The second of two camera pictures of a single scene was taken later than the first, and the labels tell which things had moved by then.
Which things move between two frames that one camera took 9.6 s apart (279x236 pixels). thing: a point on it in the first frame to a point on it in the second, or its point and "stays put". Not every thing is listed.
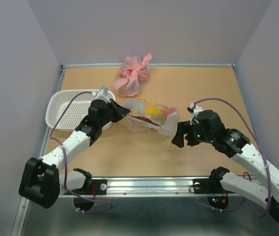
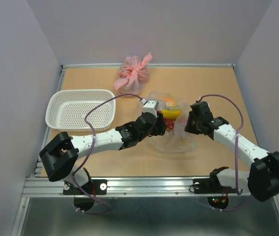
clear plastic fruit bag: x=145 y=114 to x=177 y=140
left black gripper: x=120 y=112 to x=160 y=126
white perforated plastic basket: x=65 y=108 stays put
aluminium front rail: x=144 y=187 stays put
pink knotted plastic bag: x=133 y=74 stays put
